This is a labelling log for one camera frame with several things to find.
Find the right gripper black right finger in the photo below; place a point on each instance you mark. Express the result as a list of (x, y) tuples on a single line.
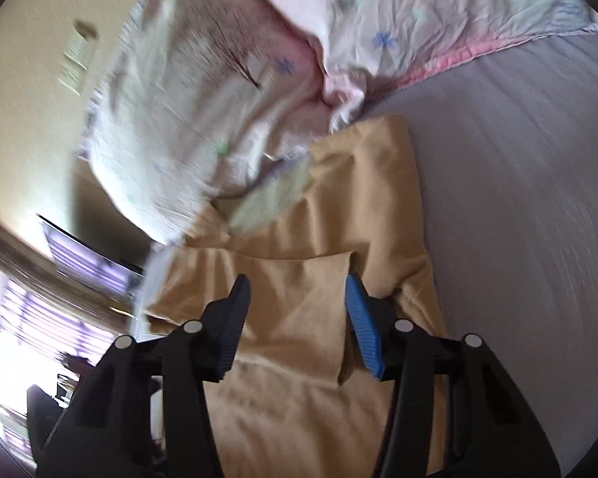
[(491, 430)]

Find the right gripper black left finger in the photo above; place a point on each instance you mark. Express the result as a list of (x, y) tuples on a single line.
[(142, 411)]

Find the tan garment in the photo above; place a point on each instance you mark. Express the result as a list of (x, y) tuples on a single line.
[(297, 401)]

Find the grey bed sheet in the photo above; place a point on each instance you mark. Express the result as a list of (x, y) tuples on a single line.
[(507, 152)]

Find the white floral pillow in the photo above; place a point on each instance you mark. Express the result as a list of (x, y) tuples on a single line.
[(199, 99)]

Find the pink floral pillow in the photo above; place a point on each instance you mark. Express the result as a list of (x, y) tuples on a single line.
[(373, 47)]

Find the beige wall switch plate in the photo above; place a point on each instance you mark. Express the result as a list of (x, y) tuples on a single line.
[(77, 56)]

